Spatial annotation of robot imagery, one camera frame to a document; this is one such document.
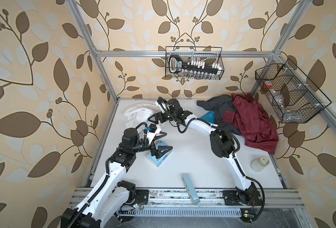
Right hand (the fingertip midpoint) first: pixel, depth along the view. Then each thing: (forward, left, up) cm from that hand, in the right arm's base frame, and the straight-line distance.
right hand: (153, 117), depth 91 cm
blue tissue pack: (-26, -4, -10) cm, 28 cm away
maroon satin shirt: (-4, -66, -2) cm, 66 cm away
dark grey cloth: (+14, -48, -5) cm, 51 cm away
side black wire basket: (-7, -77, +21) cm, 80 cm away
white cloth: (+4, +10, 0) cm, 10 cm away
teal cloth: (+8, -41, -11) cm, 43 cm away
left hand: (-23, -11, +10) cm, 27 cm away
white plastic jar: (-30, -60, -7) cm, 68 cm away
